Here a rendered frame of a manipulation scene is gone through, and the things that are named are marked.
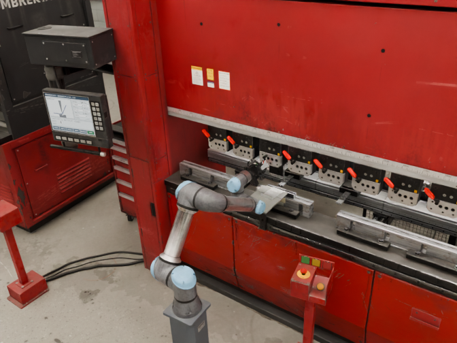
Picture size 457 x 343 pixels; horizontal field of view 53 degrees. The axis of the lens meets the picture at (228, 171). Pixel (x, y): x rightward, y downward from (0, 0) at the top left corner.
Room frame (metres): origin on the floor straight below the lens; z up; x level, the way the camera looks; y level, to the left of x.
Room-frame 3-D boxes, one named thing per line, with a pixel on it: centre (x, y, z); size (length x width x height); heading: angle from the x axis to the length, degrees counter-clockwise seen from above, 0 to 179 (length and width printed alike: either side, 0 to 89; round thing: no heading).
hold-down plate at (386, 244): (2.10, -0.75, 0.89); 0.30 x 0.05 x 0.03; 53
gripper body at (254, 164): (2.37, -0.14, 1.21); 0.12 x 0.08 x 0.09; 143
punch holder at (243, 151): (2.64, -0.12, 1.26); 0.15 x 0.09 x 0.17; 53
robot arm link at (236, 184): (2.24, -0.04, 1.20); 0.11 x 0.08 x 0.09; 143
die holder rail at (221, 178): (2.84, 0.14, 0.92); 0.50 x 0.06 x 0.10; 53
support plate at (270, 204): (2.39, -0.21, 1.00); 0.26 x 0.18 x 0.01; 143
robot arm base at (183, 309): (1.74, 0.24, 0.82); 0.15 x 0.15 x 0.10
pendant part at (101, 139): (2.82, 0.95, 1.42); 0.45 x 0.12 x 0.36; 67
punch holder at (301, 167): (2.41, -0.44, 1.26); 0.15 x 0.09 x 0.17; 53
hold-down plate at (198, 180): (2.82, 0.21, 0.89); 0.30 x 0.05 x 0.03; 53
